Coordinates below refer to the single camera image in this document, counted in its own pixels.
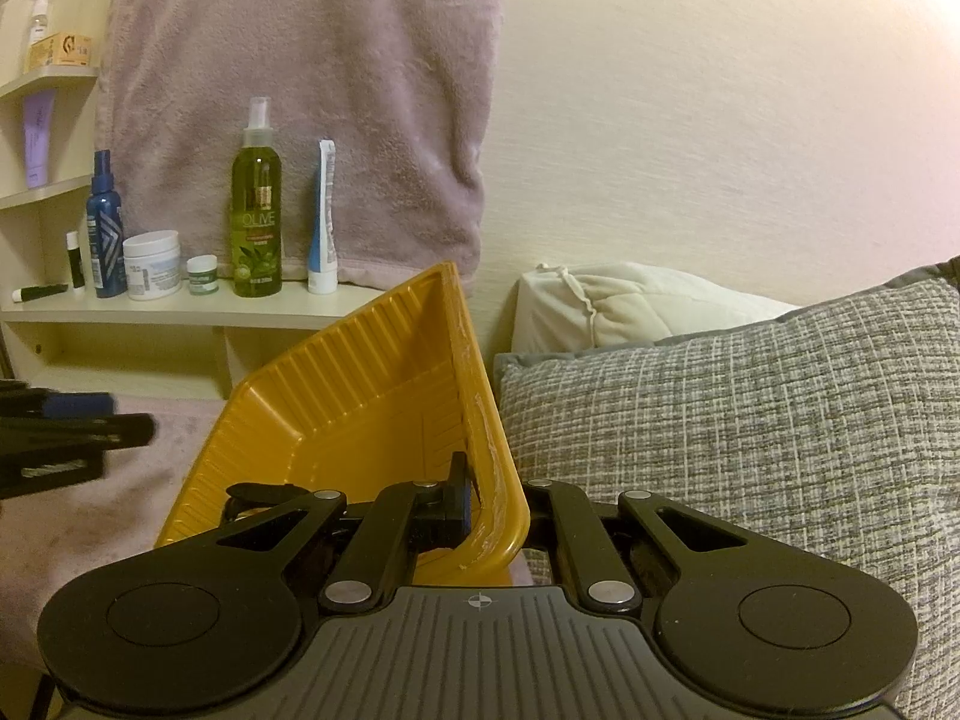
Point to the cream pillow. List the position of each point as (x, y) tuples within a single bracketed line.
[(637, 307)]

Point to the cream corner shelf unit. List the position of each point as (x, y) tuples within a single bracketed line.
[(187, 311)]

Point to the pink fuzzy blanket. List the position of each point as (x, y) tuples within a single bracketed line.
[(97, 525)]

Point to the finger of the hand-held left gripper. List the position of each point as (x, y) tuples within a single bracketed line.
[(112, 431), (75, 405)]

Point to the small black white bottle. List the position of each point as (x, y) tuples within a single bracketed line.
[(74, 262)]

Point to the blue and white tube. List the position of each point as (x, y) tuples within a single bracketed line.
[(323, 232)]

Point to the white cream jar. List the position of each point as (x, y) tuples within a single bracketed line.
[(152, 266)]

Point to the pink hanging towel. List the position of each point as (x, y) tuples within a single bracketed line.
[(300, 105)]

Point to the black tube with white cap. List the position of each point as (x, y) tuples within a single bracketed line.
[(41, 292)]

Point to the blue spray bottle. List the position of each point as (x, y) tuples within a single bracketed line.
[(105, 240)]

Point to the purple tube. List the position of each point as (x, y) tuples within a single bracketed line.
[(39, 139)]

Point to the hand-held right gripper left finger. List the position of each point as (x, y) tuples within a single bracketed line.
[(465, 499)]

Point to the yellow cardboard box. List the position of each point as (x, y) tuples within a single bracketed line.
[(60, 51)]

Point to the yellow plastic tray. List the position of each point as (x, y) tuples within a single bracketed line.
[(360, 405)]

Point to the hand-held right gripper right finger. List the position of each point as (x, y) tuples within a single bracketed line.
[(559, 521)]

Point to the small green jar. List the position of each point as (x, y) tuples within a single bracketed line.
[(202, 277)]

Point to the white pump bottle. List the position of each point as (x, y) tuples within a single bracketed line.
[(39, 15)]

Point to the grey checked pillow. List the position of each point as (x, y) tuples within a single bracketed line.
[(750, 450)]

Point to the green spray bottle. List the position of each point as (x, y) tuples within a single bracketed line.
[(256, 225)]

